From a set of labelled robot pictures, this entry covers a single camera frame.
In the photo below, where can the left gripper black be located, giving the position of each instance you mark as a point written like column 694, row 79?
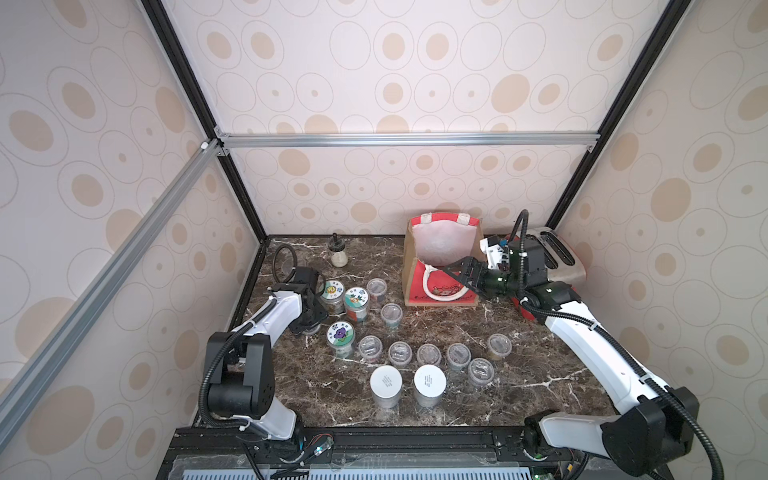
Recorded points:
column 321, row 314

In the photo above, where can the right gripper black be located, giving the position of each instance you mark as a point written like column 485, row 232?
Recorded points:
column 480, row 276

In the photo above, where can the wide jar pineapple lid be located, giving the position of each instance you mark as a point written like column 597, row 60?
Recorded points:
column 357, row 304

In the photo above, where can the red burlap canvas bag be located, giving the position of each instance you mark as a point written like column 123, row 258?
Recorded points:
column 434, row 240

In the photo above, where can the wide jar purple flower label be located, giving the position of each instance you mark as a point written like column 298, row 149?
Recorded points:
column 340, row 337

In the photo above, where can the seed jar yellow label back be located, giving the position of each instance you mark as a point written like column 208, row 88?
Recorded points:
column 499, row 346

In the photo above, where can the seed jar red label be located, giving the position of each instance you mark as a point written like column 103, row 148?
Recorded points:
column 458, row 356

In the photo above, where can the seed jar green label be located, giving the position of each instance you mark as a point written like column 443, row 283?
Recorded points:
column 392, row 315

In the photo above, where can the small jar red label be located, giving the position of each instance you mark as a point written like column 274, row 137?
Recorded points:
column 370, row 349

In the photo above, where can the seed jar orange label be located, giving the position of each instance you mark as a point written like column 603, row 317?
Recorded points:
column 400, row 354

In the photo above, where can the wide jar dark lid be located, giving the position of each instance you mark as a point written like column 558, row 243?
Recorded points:
column 429, row 385

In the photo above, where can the wide jar white bottom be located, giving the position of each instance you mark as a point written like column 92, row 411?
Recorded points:
column 386, row 386

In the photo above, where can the seed jar sunflower label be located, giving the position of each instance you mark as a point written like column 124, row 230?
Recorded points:
column 332, row 297

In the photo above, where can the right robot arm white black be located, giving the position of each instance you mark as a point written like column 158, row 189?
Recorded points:
column 654, row 423

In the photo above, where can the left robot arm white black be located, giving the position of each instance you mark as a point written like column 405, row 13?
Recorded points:
column 238, row 384

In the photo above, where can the glass sugar jar black lid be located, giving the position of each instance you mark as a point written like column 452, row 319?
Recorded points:
column 337, row 246

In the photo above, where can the red silver toaster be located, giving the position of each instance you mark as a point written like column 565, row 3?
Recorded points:
column 550, row 270

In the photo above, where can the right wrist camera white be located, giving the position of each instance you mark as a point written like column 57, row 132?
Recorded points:
column 496, row 251

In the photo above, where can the horizontal aluminium rail back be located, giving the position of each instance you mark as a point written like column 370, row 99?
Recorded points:
column 364, row 140

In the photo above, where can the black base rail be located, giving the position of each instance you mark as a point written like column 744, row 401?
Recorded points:
column 400, row 453

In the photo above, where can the aluminium rail left wall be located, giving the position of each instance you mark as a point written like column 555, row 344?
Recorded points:
column 39, row 372

